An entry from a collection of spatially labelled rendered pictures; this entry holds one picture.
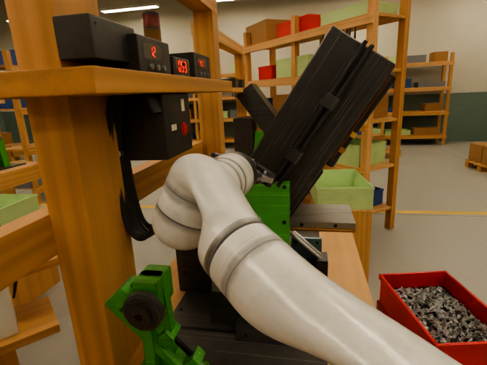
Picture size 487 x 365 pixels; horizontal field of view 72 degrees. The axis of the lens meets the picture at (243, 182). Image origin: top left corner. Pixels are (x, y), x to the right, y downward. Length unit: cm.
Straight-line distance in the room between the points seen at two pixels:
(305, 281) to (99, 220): 56
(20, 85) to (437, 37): 1001
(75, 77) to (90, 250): 35
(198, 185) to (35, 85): 36
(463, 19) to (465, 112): 227
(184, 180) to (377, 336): 21
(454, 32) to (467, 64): 86
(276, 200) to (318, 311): 63
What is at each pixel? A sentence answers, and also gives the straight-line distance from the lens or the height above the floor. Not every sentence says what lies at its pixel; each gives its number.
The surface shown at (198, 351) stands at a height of 100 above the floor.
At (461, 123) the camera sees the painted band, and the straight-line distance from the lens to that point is 1055.
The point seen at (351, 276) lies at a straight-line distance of 118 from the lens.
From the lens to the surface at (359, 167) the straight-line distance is 350.
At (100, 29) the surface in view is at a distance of 67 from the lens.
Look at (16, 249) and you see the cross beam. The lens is 73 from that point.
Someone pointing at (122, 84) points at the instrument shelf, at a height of 151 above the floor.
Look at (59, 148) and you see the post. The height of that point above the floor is 141.
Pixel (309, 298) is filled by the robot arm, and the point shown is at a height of 136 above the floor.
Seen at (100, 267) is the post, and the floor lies 116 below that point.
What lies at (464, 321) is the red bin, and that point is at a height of 88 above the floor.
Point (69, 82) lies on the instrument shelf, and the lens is 57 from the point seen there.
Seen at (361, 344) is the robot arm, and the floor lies 135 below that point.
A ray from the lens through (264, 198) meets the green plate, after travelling 85.
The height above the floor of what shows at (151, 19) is 171.
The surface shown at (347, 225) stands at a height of 112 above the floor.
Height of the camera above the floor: 149
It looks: 15 degrees down
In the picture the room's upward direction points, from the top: 3 degrees counter-clockwise
